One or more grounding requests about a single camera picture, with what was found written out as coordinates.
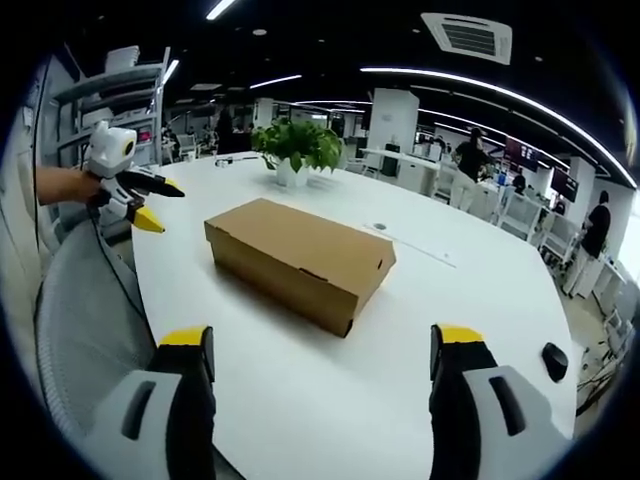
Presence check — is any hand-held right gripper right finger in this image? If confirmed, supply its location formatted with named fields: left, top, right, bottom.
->
left=429, top=323, right=555, bottom=480

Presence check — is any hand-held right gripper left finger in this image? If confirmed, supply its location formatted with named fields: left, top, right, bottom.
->
left=84, top=325, right=217, bottom=480

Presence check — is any brown cardboard shoe box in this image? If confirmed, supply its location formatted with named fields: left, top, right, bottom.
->
left=203, top=197, right=397, bottom=339

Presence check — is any person's left hand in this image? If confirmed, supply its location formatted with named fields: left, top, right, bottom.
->
left=38, top=167, right=104, bottom=205

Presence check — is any grey metal shelf rack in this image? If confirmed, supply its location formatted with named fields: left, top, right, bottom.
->
left=49, top=45, right=171, bottom=169

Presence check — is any black computer mouse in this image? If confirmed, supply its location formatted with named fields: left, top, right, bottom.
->
left=542, top=342, right=569, bottom=384

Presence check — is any grey mesh office chair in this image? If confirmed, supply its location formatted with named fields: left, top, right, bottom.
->
left=34, top=219, right=156, bottom=436

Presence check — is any green potted plant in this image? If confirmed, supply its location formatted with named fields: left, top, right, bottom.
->
left=250, top=117, right=345, bottom=188

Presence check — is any white standing desk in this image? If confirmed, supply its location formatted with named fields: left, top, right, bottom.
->
left=359, top=146, right=444, bottom=194

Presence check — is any ceiling air conditioner vent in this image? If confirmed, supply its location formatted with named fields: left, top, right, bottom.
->
left=420, top=12, right=514, bottom=66

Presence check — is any black cable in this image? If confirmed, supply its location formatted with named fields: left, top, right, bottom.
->
left=87, top=207, right=149, bottom=321

